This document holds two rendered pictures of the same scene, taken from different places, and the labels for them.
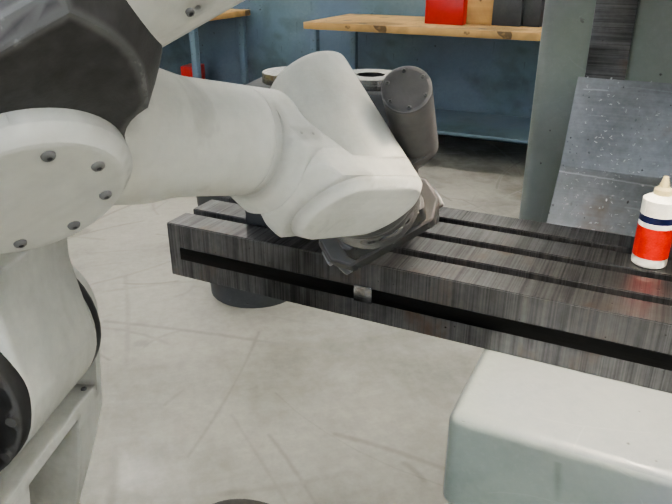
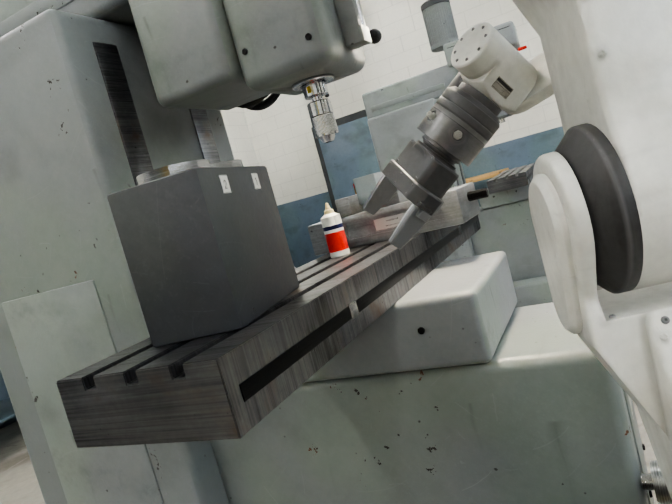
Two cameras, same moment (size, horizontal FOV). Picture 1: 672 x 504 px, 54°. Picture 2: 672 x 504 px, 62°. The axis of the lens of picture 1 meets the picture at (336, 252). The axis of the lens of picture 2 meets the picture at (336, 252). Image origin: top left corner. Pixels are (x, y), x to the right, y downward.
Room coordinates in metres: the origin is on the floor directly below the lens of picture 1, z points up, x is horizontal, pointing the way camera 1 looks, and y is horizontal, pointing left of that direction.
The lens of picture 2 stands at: (0.72, 0.75, 1.08)
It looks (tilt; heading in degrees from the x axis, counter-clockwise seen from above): 5 degrees down; 271
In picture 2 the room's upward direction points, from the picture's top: 15 degrees counter-clockwise
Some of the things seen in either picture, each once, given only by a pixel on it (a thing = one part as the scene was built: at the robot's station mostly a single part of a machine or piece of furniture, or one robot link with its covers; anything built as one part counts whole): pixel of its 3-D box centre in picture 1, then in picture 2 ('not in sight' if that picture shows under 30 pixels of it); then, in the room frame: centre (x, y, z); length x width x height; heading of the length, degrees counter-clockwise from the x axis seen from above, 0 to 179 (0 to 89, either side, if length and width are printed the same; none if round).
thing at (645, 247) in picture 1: (657, 220); (333, 229); (0.73, -0.38, 1.02); 0.04 x 0.04 x 0.11
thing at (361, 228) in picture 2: not in sight; (390, 210); (0.60, -0.50, 1.02); 0.35 x 0.15 x 0.11; 152
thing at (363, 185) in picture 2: not in sight; (371, 188); (0.62, -0.52, 1.08); 0.06 x 0.05 x 0.06; 62
